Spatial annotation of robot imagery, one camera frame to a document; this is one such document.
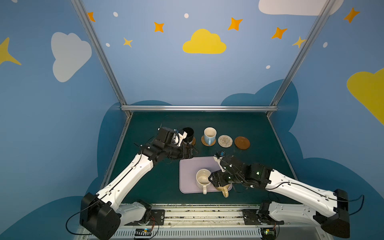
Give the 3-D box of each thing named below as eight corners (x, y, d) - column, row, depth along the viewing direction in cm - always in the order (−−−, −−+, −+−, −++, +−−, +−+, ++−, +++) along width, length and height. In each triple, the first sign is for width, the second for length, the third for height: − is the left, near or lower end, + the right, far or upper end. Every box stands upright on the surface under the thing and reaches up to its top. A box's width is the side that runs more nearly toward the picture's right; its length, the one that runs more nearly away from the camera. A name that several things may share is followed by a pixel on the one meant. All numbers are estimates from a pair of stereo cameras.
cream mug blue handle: (204, 149, 103) (205, 140, 94) (203, 137, 110) (204, 127, 101) (215, 149, 103) (217, 140, 94) (214, 137, 110) (216, 127, 101)
